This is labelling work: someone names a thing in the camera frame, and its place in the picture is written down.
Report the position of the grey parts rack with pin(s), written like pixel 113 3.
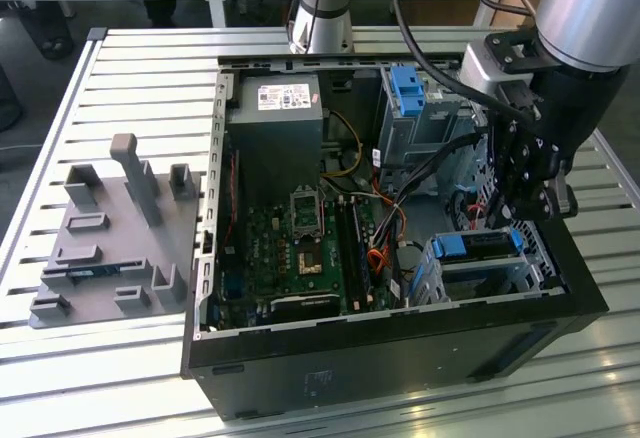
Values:
pixel 115 258

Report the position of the metal drive cage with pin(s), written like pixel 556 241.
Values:
pixel 430 128

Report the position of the hard disk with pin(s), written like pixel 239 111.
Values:
pixel 460 248

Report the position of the small grey wrist camera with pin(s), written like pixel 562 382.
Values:
pixel 561 198

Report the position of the metal disk bay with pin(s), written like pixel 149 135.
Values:
pixel 480 270

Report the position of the green motherboard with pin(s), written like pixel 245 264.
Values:
pixel 270 258

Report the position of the black graphics card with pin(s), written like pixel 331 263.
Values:
pixel 305 308

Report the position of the blue plastic drive latch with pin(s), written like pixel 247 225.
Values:
pixel 406 93

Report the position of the grey power supply unit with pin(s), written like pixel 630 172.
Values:
pixel 272 143

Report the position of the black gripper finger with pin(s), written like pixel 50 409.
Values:
pixel 532 173
pixel 502 168

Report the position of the RAM stick in slot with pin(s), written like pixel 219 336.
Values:
pixel 362 253

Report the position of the black empty RAM slot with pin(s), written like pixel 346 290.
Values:
pixel 346 248

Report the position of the CPU socket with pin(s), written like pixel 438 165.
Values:
pixel 310 261

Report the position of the RAM stick on rack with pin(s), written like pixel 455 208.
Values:
pixel 92 273

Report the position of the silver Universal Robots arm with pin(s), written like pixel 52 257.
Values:
pixel 325 8

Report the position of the black open PC case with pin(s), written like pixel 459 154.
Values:
pixel 350 368

